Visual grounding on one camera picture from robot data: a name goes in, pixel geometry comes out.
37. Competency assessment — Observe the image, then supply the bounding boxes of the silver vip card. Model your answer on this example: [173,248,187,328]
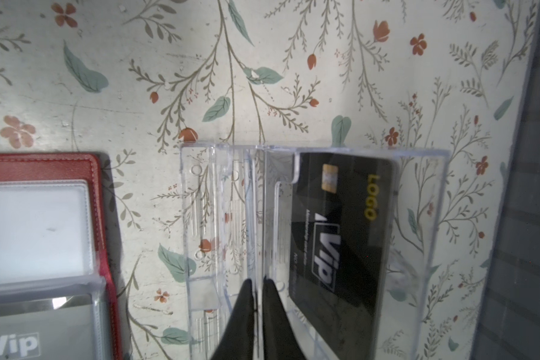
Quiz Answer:
[0,295,97,359]

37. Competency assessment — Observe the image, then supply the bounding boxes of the black vip card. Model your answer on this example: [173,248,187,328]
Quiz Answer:
[289,152,395,359]

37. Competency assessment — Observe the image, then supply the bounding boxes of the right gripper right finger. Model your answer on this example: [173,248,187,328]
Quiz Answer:
[262,277,306,360]

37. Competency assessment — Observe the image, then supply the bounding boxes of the red leather card holder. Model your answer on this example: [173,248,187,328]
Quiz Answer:
[0,153,123,359]

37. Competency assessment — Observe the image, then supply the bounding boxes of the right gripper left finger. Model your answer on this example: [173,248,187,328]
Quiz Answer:
[211,279,255,360]

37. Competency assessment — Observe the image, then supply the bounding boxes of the clear acrylic organizer tray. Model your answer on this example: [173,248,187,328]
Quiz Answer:
[180,143,449,359]

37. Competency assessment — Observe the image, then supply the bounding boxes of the floral table mat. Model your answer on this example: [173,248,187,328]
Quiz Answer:
[0,1,540,359]

